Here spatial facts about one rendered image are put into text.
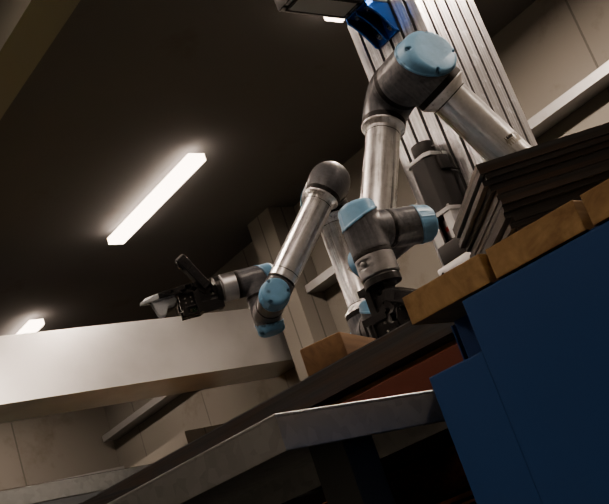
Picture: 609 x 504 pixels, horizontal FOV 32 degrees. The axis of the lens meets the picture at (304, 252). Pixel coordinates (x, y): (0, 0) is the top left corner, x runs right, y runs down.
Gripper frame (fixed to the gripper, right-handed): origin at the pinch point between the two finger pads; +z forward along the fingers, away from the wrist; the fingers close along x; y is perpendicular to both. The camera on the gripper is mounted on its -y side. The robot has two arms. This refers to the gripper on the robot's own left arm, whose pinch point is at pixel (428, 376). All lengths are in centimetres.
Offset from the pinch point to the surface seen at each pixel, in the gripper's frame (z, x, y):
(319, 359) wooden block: 3, 56, -26
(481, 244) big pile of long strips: 9, 81, -68
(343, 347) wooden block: 3, 54, -29
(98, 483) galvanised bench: -12, 2, 99
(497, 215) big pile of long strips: 9, 86, -73
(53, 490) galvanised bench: -12, 15, 99
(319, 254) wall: -208, -441, 373
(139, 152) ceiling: -254, -253, 327
